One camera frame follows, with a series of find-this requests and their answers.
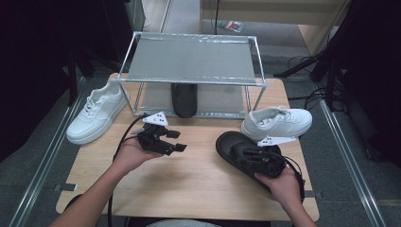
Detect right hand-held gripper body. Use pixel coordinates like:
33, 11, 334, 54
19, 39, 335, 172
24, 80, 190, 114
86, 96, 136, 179
252, 135, 297, 178

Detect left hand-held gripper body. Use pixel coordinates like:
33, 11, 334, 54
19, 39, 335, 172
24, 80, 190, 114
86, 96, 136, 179
131, 111, 174, 156

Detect black slipper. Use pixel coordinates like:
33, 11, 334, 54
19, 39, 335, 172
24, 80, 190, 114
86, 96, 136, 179
215, 131, 287, 192
170, 83, 199, 119

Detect white sneaker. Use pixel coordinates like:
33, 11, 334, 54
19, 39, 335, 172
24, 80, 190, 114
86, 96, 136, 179
240, 106, 314, 142
65, 79, 131, 146

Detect metal shoe rack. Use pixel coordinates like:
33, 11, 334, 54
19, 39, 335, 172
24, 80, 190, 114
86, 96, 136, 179
113, 30, 269, 120

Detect person's left hand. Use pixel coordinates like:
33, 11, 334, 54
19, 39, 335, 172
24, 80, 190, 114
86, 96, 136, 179
113, 137, 166, 177

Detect person's right hand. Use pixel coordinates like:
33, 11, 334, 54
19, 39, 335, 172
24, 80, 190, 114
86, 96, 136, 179
254, 166, 305, 206

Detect grey tape strip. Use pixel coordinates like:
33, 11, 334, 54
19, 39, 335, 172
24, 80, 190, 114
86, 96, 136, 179
304, 190, 324, 201
53, 183, 78, 192

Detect person's grey trousers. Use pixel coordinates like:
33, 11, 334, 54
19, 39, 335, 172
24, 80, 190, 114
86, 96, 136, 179
146, 219, 221, 227

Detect black tripod stand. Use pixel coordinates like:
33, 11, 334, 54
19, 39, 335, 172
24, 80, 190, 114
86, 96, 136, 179
273, 53, 321, 79

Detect dark metal stand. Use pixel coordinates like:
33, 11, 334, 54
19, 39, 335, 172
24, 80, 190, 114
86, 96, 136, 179
64, 44, 96, 107

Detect coloured packet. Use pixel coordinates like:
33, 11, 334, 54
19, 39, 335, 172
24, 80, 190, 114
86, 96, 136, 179
217, 19, 244, 33

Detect grey cabinet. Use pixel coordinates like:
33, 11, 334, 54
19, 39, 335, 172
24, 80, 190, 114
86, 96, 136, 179
124, 0, 147, 32

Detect wooden cabinet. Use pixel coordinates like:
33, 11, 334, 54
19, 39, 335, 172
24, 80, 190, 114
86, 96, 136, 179
199, 0, 352, 57

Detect left hand-held gripper cable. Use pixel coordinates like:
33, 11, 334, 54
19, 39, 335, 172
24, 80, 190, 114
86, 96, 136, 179
107, 113, 149, 227

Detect hand-held gripper cable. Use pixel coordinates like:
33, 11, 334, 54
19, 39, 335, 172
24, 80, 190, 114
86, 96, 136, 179
279, 155, 306, 202
107, 113, 149, 227

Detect right hand-held gripper cable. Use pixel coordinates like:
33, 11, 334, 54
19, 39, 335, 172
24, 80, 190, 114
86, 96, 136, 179
279, 155, 306, 202

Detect black floor cables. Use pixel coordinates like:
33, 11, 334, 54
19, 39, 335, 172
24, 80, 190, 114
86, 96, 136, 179
288, 55, 329, 112

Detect metal floor rail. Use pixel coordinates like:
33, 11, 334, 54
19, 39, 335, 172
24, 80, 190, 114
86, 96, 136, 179
8, 74, 88, 227
315, 79, 388, 227

